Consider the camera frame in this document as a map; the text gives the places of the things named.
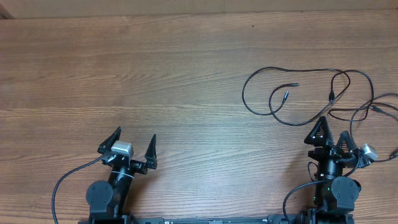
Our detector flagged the black usb cable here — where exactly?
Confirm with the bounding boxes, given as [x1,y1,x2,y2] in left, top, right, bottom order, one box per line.
[241,66,351,127]

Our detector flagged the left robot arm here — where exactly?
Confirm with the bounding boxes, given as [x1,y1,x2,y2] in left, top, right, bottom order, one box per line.
[86,127,157,223]

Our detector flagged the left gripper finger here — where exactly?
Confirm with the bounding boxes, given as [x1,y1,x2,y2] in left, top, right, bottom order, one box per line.
[144,134,157,169]
[97,126,122,154]

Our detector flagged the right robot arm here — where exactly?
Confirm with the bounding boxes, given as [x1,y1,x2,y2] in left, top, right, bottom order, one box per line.
[297,116,364,223]

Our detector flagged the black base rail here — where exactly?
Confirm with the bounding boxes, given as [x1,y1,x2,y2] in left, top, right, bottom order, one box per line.
[77,213,355,224]

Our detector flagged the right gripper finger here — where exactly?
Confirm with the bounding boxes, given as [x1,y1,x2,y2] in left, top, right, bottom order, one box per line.
[304,116,334,147]
[335,131,356,156]

